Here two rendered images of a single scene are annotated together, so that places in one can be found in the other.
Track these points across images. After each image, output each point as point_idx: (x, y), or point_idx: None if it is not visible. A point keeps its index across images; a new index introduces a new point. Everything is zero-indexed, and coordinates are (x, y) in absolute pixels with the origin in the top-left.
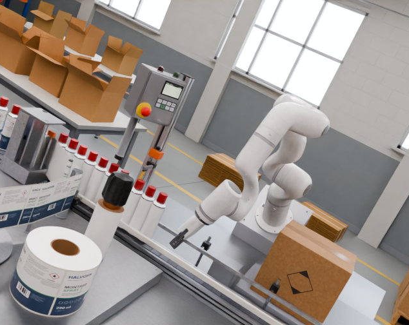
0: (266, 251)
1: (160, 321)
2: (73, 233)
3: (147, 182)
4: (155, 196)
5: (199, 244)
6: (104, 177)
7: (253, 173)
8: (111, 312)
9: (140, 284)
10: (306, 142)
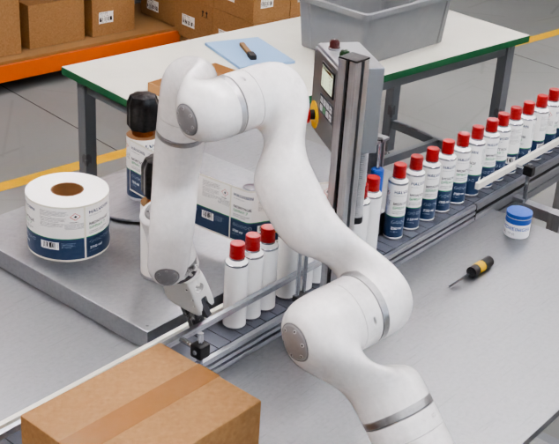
0: None
1: (54, 339)
2: (99, 195)
3: None
4: (510, 403)
5: (319, 436)
6: None
7: (152, 182)
8: (56, 292)
9: (102, 305)
10: (267, 184)
